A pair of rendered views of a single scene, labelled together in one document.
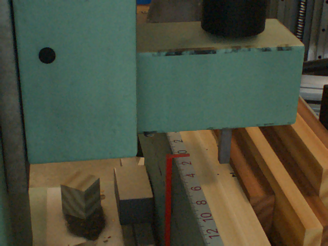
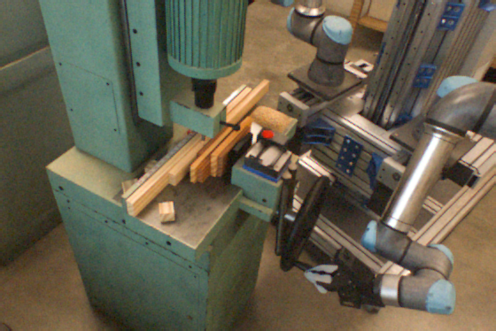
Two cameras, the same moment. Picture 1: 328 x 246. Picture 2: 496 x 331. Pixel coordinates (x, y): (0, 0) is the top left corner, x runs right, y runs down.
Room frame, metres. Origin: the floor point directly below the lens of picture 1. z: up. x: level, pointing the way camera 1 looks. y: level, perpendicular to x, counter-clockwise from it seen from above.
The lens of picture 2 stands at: (-0.20, -0.65, 1.71)
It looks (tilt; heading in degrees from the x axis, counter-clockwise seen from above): 44 degrees down; 33
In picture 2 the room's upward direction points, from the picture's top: 7 degrees clockwise
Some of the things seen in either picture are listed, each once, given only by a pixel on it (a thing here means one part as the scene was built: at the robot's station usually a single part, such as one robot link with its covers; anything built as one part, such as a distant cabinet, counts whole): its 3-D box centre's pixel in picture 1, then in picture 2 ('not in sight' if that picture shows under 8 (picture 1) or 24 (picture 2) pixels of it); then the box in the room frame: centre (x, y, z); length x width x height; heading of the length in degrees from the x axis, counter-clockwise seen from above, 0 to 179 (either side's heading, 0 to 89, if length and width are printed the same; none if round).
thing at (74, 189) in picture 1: (81, 195); not in sight; (0.61, 0.10, 0.82); 0.03 x 0.03 x 0.04; 64
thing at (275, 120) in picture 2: not in sight; (270, 115); (0.74, -0.09, 0.91); 0.12 x 0.09 x 0.03; 100
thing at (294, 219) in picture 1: (265, 180); (214, 151); (0.48, -0.09, 0.93); 0.22 x 0.01 x 0.06; 10
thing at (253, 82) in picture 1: (205, 81); (197, 114); (0.47, -0.03, 1.03); 0.14 x 0.07 x 0.09; 100
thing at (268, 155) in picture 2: not in sight; (269, 152); (0.52, -0.24, 0.99); 0.13 x 0.11 x 0.06; 10
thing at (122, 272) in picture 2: not in sight; (173, 247); (0.45, 0.07, 0.36); 0.58 x 0.45 x 0.71; 100
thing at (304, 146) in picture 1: (285, 147); (231, 145); (0.52, -0.12, 0.94); 0.20 x 0.02 x 0.08; 10
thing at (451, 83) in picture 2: not in sight; (456, 99); (1.17, -0.53, 0.98); 0.13 x 0.12 x 0.14; 96
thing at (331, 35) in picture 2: not in sight; (333, 37); (1.24, -0.02, 0.98); 0.13 x 0.12 x 0.14; 83
